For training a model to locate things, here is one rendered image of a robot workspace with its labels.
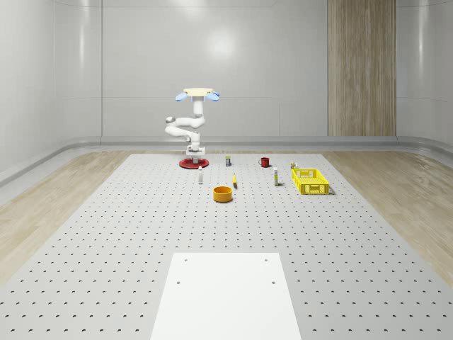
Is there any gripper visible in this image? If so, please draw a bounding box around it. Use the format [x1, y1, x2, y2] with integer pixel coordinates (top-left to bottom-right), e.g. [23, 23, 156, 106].
[185, 145, 207, 166]

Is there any yellow basket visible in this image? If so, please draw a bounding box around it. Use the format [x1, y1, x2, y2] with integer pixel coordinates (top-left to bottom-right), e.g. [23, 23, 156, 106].
[291, 168, 331, 196]

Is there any white board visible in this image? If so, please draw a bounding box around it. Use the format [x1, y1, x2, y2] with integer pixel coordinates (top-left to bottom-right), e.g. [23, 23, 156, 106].
[150, 252, 303, 340]

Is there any drone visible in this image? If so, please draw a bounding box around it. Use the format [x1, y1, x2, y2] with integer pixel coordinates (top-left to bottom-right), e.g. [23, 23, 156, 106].
[176, 86, 221, 103]

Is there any red plate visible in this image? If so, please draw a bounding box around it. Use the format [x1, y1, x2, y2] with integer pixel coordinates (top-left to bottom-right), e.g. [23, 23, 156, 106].
[178, 157, 210, 170]

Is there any yellow bowl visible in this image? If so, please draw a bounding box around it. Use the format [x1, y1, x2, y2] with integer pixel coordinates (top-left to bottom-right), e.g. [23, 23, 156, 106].
[212, 186, 234, 204]

